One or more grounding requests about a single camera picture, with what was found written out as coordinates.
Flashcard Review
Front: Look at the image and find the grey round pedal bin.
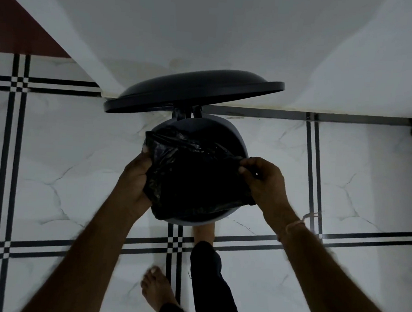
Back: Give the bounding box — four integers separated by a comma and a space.
139, 110, 257, 231

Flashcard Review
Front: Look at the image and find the person's left foot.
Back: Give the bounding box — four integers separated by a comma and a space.
139, 265, 183, 312

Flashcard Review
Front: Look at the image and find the person's right forearm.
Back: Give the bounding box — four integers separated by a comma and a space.
264, 214, 412, 312

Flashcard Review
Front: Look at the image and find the person's right black trouser leg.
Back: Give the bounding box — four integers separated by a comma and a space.
186, 240, 249, 312

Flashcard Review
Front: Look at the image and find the dark round bin lid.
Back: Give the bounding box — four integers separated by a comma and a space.
103, 62, 287, 125

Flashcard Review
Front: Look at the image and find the person's foot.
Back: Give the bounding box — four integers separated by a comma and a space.
191, 222, 217, 246
139, 265, 183, 312

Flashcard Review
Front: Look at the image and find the person's left hand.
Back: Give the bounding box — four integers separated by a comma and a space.
116, 145, 156, 222

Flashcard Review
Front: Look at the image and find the person's left forearm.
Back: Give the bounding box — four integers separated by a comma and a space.
17, 193, 152, 312

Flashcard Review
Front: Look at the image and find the black plastic garbage bag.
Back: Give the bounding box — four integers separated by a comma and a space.
140, 125, 261, 227

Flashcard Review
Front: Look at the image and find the brown wooden door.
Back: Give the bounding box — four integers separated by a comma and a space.
0, 0, 77, 59

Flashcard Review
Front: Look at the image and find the pale thread wristband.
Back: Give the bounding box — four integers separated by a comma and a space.
277, 209, 323, 244

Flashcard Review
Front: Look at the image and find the person's right foot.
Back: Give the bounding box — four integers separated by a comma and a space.
191, 222, 217, 246

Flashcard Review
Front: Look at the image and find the person's right hand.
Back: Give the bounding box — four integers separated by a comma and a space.
235, 156, 298, 234

